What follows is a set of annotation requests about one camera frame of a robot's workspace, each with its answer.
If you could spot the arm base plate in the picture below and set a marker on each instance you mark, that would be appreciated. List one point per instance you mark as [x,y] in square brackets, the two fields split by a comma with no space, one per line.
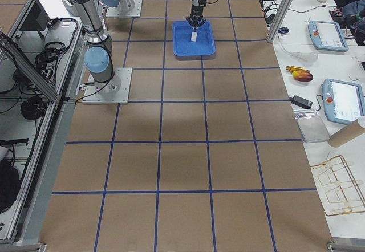
[125,9]
[117,90]

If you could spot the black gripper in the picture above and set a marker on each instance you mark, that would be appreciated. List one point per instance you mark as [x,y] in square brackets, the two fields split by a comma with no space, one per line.
[195,10]

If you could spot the gold cylinder tool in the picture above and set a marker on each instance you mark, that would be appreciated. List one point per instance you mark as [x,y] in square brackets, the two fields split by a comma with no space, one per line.
[295,68]

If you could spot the lower teach pendant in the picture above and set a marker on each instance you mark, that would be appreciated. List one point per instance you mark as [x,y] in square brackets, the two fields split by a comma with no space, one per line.
[343,102]

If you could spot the black power adapter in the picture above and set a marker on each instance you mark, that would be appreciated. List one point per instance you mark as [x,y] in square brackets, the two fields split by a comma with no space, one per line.
[300,102]

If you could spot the blue plastic tray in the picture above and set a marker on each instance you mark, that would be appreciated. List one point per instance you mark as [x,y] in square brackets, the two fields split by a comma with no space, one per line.
[187,43]

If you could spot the teach pendant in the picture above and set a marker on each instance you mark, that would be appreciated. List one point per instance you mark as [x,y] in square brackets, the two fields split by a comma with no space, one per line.
[327,36]
[343,102]

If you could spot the aluminium frame post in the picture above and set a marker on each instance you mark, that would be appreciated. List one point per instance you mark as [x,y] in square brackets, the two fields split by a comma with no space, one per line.
[279,17]

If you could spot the upper teach pendant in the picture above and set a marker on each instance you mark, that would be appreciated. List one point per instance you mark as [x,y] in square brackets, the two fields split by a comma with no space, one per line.
[327,36]

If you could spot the gold wire rack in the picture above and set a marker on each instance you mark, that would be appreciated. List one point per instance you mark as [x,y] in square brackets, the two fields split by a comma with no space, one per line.
[339,190]

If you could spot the clear plastic bottle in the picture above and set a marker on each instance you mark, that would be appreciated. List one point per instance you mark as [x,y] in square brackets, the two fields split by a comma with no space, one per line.
[308,57]

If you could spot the cardboard tube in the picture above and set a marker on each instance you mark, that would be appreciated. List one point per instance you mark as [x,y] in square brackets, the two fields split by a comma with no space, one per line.
[348,133]

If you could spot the red yellow mango toy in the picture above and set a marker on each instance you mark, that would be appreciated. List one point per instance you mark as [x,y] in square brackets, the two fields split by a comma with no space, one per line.
[302,76]

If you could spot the silver metal tray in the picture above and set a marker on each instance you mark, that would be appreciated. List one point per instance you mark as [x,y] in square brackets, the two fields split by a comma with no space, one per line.
[313,129]

